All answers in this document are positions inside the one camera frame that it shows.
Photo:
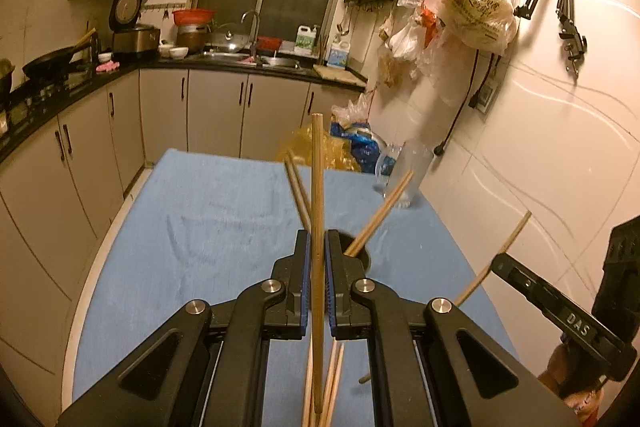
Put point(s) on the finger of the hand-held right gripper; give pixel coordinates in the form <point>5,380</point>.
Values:
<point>530,289</point>

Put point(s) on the black frying wok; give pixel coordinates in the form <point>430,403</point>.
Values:
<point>50,62</point>

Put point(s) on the red basin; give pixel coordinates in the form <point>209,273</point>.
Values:
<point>194,16</point>

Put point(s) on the blue tablecloth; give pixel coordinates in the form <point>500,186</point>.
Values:
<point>200,232</point>

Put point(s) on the pink cloth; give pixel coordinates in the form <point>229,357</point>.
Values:
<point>107,67</point>

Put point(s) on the wooden cutting board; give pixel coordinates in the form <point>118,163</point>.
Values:
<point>340,76</point>

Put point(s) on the blue plastic bag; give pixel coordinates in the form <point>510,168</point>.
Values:
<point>365,147</point>

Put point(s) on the black chopstick holder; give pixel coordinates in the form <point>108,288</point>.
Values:
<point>367,262</point>

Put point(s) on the green label detergent bottle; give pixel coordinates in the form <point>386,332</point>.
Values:
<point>305,42</point>

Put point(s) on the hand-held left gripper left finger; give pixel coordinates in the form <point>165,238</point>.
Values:
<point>305,277</point>

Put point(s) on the white plastic bag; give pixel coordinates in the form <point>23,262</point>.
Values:
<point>352,109</point>

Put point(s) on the gas stove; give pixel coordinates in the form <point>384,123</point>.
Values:
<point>45,94</point>

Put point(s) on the white bowls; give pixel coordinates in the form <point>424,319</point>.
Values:
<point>175,51</point>

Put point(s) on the long wooden chopstick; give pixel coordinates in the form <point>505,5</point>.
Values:
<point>317,182</point>
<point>294,189</point>
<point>385,207</point>
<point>299,187</point>
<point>515,234</point>

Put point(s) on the black kitchen countertop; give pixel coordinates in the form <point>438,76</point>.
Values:
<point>150,66</point>

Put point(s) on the metal faucet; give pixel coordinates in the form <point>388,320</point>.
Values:
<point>254,32</point>

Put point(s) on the glass pot lid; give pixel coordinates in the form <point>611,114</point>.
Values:
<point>227,38</point>

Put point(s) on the wok with lid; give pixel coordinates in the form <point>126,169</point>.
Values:
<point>5,82</point>

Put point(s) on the rice cooker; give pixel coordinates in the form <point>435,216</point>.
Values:
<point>132,39</point>

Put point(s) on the wall socket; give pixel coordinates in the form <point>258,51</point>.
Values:
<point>489,96</point>

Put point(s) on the dark cooking pot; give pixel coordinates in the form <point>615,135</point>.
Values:
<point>192,38</point>

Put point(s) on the grey base cabinets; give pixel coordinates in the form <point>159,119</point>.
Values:
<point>210,112</point>

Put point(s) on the bag of flatbread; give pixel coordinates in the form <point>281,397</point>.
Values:
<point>480,12</point>

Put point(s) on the steel sink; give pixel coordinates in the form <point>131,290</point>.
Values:
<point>280,61</point>

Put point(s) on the yellow plastic bag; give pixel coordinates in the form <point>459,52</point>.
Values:
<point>335,152</point>

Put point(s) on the person's right hand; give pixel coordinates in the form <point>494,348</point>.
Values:
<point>555,367</point>

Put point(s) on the blue label detergent bottle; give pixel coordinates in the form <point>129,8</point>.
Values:
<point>337,54</point>

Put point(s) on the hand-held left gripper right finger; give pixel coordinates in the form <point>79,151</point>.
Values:
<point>331,287</point>

